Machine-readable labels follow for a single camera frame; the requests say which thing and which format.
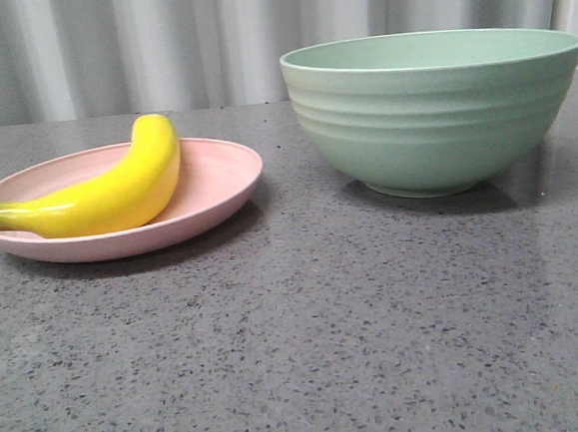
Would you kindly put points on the white pleated curtain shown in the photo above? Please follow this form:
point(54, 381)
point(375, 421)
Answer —
point(64, 60)

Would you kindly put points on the yellow plastic banana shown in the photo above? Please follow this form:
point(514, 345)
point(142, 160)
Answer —
point(130, 194)

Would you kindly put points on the green ribbed bowl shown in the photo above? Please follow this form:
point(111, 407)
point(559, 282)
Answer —
point(430, 113)

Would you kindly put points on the pink plate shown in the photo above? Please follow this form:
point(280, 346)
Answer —
point(216, 179)

